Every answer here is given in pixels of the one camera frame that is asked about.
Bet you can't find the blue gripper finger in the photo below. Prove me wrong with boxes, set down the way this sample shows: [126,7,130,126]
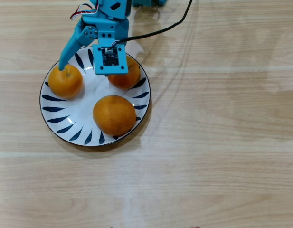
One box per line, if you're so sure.
[58,17,99,72]

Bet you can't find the blue gripper body with servo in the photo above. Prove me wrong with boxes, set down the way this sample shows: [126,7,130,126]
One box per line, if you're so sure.
[81,14,131,46]

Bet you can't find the orange with crease mark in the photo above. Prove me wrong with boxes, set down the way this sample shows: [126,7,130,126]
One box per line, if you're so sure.
[47,64,84,99]

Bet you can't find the orange with dark spots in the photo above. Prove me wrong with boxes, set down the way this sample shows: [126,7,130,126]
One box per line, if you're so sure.
[107,56,141,90]

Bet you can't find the large orange with green stem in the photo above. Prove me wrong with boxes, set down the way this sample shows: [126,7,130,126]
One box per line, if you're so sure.
[92,95,137,137]

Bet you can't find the white plate with blue strokes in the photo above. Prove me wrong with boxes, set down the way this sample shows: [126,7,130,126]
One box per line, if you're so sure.
[38,46,151,147]

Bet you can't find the wrist camera on blue mount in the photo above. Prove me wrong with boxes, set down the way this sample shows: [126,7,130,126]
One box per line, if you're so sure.
[92,43,130,77]

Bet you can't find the red white servo wires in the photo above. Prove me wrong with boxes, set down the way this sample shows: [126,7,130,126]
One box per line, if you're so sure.
[69,0,100,21]

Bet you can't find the black camera cable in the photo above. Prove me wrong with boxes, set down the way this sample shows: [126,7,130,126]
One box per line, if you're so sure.
[112,0,194,47]

